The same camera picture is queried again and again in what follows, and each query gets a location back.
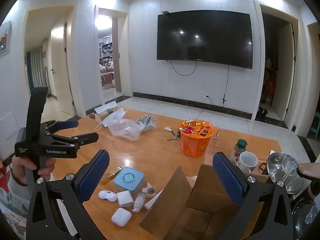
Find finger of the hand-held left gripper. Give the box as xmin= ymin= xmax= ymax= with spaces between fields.
xmin=50 ymin=132 xmax=99 ymax=148
xmin=44 ymin=119 xmax=79 ymax=133

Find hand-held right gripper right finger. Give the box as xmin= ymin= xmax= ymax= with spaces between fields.
xmin=212 ymin=152 xmax=295 ymax=240

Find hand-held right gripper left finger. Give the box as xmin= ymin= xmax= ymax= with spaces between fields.
xmin=26 ymin=149 xmax=110 ymax=240

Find person's left forearm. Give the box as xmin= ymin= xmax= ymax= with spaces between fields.
xmin=0 ymin=172 xmax=34 ymax=228

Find person's left hand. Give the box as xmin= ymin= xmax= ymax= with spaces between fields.
xmin=11 ymin=155 xmax=56 ymax=184

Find gold foil bar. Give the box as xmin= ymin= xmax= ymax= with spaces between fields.
xmin=101 ymin=166 xmax=123 ymax=185

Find white contact lens case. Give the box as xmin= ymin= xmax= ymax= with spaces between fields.
xmin=98 ymin=190 xmax=117 ymax=202

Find white mug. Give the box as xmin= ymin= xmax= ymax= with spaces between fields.
xmin=237 ymin=151 xmax=258 ymax=173

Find tissue box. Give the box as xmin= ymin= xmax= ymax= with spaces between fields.
xmin=94 ymin=101 xmax=121 ymax=125

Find light blue square device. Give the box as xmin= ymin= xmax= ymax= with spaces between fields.
xmin=113 ymin=166 xmax=145 ymax=194

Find white face mask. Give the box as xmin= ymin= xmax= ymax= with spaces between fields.
xmin=95 ymin=107 xmax=125 ymax=130

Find green lid spice jar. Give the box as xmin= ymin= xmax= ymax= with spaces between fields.
xmin=231 ymin=139 xmax=247 ymax=166

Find white charger cube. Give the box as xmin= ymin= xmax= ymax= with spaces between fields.
xmin=117 ymin=190 xmax=134 ymax=208

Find clear plastic bag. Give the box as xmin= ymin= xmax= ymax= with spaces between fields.
xmin=108 ymin=119 xmax=142 ymax=141

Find white earbuds case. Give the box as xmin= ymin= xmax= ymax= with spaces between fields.
xmin=111 ymin=207 xmax=132 ymax=227

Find brown cardboard box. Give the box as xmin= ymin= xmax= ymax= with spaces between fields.
xmin=138 ymin=164 xmax=270 ymax=240

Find orange instant noodle cup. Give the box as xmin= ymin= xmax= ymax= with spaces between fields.
xmin=178 ymin=119 xmax=215 ymax=158

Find small white pump bottle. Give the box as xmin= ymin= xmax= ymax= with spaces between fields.
xmin=132 ymin=192 xmax=147 ymax=213

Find white room door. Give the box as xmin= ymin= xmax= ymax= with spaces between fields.
xmin=49 ymin=22 xmax=76 ymax=116

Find glass pot lid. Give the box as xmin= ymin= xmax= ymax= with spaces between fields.
xmin=266 ymin=152 xmax=304 ymax=194

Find clear tape roll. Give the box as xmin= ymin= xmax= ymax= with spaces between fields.
xmin=142 ymin=184 xmax=157 ymax=197

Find striped curtain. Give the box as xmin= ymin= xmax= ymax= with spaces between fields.
xmin=26 ymin=50 xmax=47 ymax=96

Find dark grey plastic bag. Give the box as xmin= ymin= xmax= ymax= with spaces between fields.
xmin=136 ymin=114 xmax=157 ymax=132

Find patterned sofa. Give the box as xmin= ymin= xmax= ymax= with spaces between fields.
xmin=99 ymin=64 xmax=116 ymax=89

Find white tube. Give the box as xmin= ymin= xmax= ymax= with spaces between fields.
xmin=144 ymin=189 xmax=164 ymax=211

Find bunch of keys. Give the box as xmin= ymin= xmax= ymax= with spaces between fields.
xmin=167 ymin=130 xmax=182 ymax=142

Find dark shoes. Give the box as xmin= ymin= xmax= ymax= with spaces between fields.
xmin=257 ymin=107 xmax=269 ymax=121

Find storage shelf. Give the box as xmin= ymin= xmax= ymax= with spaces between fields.
xmin=99 ymin=36 xmax=113 ymax=65

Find brown rounded object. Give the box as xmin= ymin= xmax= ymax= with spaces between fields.
xmin=297 ymin=163 xmax=320 ymax=179

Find green plastic stool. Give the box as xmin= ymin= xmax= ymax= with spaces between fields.
xmin=307 ymin=116 xmax=320 ymax=141

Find black power cable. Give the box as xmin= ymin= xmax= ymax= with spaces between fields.
xmin=221 ymin=65 xmax=230 ymax=107

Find framed wall picture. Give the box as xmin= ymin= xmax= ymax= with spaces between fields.
xmin=0 ymin=20 xmax=12 ymax=59

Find black television cable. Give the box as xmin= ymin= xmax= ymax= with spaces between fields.
xmin=166 ymin=59 xmax=198 ymax=76

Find black wall television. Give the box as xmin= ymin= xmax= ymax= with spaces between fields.
xmin=157 ymin=10 xmax=253 ymax=69

